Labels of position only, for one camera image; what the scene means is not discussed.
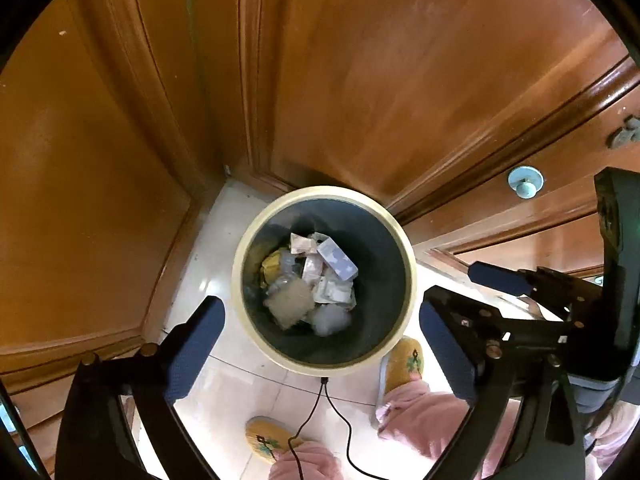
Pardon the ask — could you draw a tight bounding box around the yellow packet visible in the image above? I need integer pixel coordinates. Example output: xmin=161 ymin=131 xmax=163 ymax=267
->
xmin=261 ymin=249 xmax=290 ymax=283

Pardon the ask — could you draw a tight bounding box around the person's right leg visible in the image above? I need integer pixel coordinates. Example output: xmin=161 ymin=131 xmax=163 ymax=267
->
xmin=375 ymin=379 xmax=518 ymax=480

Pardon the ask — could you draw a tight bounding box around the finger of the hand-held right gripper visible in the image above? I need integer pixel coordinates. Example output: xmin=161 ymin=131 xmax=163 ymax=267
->
xmin=468 ymin=261 xmax=607 ymax=322
xmin=425 ymin=285 xmax=576 ymax=348

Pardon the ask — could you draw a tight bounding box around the yellow slipper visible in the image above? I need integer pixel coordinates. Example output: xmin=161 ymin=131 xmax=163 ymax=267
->
xmin=245 ymin=416 xmax=306 ymax=465
xmin=376 ymin=336 xmax=425 ymax=406

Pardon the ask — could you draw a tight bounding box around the wooden cabinet door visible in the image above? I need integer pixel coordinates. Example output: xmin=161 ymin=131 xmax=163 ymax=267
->
xmin=0 ymin=0 xmax=238 ymax=378
xmin=239 ymin=0 xmax=628 ymax=211
xmin=390 ymin=55 xmax=640 ymax=281

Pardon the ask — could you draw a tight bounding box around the round cream-rimmed trash bin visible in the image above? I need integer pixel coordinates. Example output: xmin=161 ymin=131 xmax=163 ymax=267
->
xmin=231 ymin=186 xmax=417 ymax=378

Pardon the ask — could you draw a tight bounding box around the grey metal hook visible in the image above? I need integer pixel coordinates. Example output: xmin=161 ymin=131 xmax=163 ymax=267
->
xmin=606 ymin=116 xmax=640 ymax=150

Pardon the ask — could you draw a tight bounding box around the pink wrapper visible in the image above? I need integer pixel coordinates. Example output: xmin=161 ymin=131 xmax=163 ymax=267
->
xmin=290 ymin=232 xmax=319 ymax=257

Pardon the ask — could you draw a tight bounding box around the black cable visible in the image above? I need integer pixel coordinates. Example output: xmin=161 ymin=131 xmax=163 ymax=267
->
xmin=287 ymin=377 xmax=388 ymax=480

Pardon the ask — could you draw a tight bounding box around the pale blue cabinet knob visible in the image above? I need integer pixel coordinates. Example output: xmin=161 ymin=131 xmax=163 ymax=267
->
xmin=507 ymin=165 xmax=544 ymax=200

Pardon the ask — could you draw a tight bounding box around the person's right forearm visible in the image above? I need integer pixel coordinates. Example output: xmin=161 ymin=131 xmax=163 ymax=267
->
xmin=582 ymin=397 xmax=640 ymax=476

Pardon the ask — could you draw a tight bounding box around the person's left leg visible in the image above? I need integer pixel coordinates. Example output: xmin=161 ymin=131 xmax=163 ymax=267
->
xmin=270 ymin=441 xmax=346 ymax=480

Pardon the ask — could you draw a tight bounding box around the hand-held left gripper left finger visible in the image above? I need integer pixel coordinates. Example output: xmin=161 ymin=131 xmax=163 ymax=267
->
xmin=55 ymin=296 xmax=226 ymax=480

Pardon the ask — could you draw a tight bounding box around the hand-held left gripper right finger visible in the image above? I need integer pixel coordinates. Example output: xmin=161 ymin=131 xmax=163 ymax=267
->
xmin=419 ymin=302 xmax=586 ymax=480

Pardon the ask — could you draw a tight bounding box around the person's leg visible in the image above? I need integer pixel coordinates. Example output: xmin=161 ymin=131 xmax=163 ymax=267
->
xmin=270 ymin=441 xmax=346 ymax=480
xmin=375 ymin=379 xmax=518 ymax=480

